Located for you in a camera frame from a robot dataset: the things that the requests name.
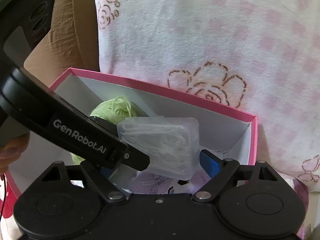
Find purple plush toy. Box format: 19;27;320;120
129;169;210;194

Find pink cardboard box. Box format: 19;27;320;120
6;68;258;197

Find clear plastic floss box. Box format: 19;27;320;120
117;116;200;180

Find green yarn ball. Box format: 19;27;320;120
71;95;149;165

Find person's left hand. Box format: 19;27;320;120
0;133;30;174

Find brown cloud pillow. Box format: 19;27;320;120
24;0;99;86

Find pink white floral pillow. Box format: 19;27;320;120
95;0;319;192

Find black cable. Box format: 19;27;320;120
0;174;8;222

